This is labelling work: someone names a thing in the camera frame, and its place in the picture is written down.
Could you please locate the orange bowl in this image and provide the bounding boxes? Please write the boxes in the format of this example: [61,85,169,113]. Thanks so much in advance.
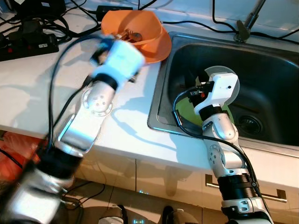
[101,10,166,54]

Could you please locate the orange plate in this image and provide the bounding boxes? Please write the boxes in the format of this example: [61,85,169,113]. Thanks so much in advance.
[133,26,172,64]

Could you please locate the steel kitchen sink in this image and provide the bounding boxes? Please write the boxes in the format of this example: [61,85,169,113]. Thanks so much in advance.
[148,32,299,146]

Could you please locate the white kitchen cabinet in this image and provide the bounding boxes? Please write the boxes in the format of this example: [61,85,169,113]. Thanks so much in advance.
[70,140,299,210]

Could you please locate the green plate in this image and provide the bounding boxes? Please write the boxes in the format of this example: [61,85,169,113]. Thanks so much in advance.
[180,96,234,126]

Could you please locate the light grey dish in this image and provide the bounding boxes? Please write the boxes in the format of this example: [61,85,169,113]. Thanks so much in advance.
[204,66,241,102]

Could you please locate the black power adapter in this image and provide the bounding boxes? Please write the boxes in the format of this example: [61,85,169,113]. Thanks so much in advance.
[96,6,135,21]

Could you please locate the sink drain strainer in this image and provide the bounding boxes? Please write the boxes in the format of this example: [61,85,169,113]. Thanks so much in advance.
[238,114,263,136]

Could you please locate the black power strip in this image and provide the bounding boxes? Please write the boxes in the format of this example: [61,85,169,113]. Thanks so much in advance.
[0,19,60,62]

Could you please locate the steel faucet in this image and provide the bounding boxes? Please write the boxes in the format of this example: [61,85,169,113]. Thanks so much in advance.
[236,0,268,42]

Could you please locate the black electronics box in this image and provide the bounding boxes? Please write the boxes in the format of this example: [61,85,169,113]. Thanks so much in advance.
[9,0,66,17]

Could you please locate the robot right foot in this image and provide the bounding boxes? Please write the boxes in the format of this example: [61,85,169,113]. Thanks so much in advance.
[161,205,187,224]

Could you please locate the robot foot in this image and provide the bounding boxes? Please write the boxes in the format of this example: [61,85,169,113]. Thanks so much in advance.
[161,205,187,224]
[98,204,128,224]

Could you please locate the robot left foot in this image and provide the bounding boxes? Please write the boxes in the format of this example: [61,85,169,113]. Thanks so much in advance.
[98,204,128,224]

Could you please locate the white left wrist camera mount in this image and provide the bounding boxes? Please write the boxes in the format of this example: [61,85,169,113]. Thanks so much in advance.
[91,40,145,87]

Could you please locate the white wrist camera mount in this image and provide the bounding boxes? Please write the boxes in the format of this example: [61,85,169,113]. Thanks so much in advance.
[91,40,145,87]
[195,72,240,112]

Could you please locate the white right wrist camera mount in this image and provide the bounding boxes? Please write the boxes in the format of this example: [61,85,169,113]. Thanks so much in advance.
[195,72,240,112]

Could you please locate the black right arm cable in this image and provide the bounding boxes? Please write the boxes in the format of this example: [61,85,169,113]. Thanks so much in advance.
[173,89,274,222]

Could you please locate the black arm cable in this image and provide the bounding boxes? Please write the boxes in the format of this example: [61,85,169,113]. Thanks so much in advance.
[173,89,274,222]
[47,34,106,150]

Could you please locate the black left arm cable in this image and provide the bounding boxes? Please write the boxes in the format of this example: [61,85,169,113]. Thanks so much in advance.
[47,34,106,150]

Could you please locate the steel cabinet handle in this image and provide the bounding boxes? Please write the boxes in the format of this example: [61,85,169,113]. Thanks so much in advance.
[205,175,288,202]

